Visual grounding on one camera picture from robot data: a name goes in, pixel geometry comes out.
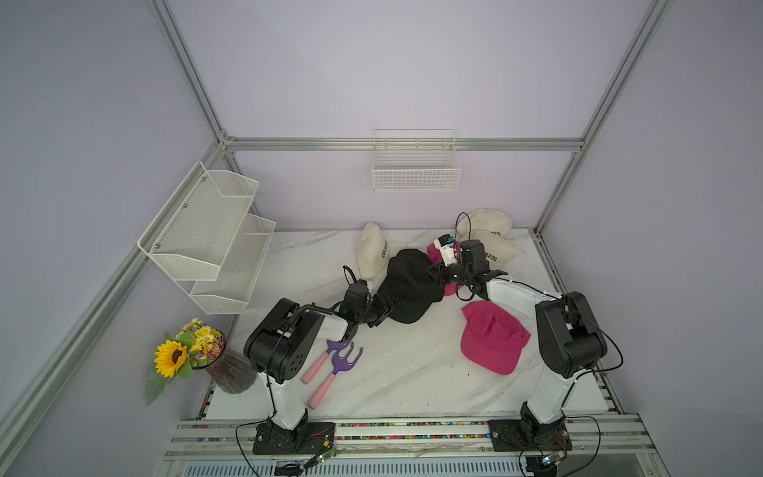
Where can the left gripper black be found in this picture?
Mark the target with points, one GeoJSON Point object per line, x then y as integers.
{"type": "Point", "coordinates": [383, 307]}

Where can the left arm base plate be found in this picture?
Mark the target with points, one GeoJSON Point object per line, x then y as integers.
{"type": "Point", "coordinates": [293, 438]}

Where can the black cap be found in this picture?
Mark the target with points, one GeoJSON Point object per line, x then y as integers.
{"type": "Point", "coordinates": [409, 287]}

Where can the dark glass flower vase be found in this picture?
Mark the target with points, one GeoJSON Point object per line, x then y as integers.
{"type": "Point", "coordinates": [232, 372]}

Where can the purple pink garden fork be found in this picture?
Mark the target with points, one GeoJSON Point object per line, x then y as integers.
{"type": "Point", "coordinates": [342, 362]}
{"type": "Point", "coordinates": [332, 346]}

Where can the white two-tier mesh shelf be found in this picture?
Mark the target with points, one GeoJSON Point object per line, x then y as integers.
{"type": "Point", "coordinates": [208, 240]}

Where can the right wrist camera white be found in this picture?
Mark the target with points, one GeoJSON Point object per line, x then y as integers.
{"type": "Point", "coordinates": [448, 249]}

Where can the sunflower bouquet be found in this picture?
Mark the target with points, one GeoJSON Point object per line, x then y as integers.
{"type": "Point", "coordinates": [195, 346]}

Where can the pink cap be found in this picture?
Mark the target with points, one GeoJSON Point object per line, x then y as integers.
{"type": "Point", "coordinates": [493, 338]}
{"type": "Point", "coordinates": [436, 257]}

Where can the purple pink garden fork upper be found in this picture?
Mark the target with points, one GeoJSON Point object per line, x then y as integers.
{"type": "Point", "coordinates": [332, 346]}

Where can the purple pink garden fork lower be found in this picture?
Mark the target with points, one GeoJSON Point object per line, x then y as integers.
{"type": "Point", "coordinates": [342, 362]}

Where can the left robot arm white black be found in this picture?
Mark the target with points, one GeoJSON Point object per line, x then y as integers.
{"type": "Point", "coordinates": [279, 347]}

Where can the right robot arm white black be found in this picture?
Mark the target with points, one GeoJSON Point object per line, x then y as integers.
{"type": "Point", "coordinates": [569, 338]}

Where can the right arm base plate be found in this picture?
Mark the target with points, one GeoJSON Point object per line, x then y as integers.
{"type": "Point", "coordinates": [528, 434]}

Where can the white wire wall basket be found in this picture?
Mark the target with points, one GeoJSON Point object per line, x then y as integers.
{"type": "Point", "coordinates": [415, 160]}

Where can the cream colorado cap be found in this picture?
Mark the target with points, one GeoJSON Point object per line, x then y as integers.
{"type": "Point", "coordinates": [486, 220]}
{"type": "Point", "coordinates": [375, 250]}
{"type": "Point", "coordinates": [499, 251]}

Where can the aluminium front rail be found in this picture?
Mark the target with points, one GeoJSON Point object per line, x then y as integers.
{"type": "Point", "coordinates": [603, 445]}

